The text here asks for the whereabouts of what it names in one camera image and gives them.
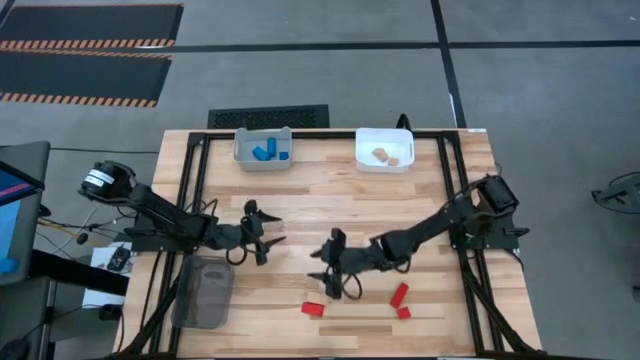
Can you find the red cube block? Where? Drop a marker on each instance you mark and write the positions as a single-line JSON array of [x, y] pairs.
[[403, 313]]

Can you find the white paper sheet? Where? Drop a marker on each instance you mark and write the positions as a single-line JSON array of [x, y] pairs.
[[97, 295]]

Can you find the small wooden cube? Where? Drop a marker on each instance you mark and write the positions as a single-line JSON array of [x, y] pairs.
[[393, 161]]

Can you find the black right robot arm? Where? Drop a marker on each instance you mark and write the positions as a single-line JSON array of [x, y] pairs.
[[430, 227]]

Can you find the black metal table frame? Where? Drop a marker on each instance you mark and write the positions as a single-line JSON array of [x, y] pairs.
[[325, 134]]

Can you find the grey plastic bin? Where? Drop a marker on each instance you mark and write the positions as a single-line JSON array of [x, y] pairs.
[[262, 166]]

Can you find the grey monitor with blue screen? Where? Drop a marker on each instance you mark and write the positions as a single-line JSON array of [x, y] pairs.
[[25, 165]]

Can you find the white plastic bin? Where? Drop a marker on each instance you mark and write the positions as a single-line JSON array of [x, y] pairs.
[[385, 168]]

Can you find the black power adapter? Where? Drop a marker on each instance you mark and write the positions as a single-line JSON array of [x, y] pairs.
[[110, 312]]

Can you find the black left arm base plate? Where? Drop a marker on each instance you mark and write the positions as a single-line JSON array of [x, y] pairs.
[[142, 243]]

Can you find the red rectangular block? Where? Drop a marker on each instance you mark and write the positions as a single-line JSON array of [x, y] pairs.
[[399, 295]]

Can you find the light wooden block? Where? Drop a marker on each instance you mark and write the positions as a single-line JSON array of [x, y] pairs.
[[380, 154]]

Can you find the black remote controller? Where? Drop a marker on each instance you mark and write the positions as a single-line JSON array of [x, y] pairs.
[[118, 258]]

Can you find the black hazard-striped floor mat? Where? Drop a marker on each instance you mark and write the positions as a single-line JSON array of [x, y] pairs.
[[80, 75], [90, 22]]

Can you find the black stand base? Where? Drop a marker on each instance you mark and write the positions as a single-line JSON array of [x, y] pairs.
[[622, 192]]

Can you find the blue rectangular block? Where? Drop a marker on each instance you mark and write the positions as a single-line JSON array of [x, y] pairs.
[[260, 153], [271, 145]]

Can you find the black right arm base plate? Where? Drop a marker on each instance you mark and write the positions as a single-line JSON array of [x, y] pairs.
[[500, 242]]

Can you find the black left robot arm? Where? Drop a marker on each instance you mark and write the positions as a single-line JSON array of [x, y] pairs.
[[160, 212]]

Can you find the dark translucent plastic bin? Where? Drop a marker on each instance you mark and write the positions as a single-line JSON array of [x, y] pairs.
[[202, 292]]

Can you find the small blue block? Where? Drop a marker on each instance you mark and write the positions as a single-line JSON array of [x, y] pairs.
[[284, 155]]

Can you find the black floor vent grate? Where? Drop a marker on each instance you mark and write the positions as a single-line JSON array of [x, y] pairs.
[[267, 117]]

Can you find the red wedge block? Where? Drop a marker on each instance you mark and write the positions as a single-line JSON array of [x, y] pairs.
[[312, 309]]

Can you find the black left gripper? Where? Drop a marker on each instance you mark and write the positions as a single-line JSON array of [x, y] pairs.
[[235, 236]]

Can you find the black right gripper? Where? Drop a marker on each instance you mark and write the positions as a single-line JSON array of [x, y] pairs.
[[355, 260]]

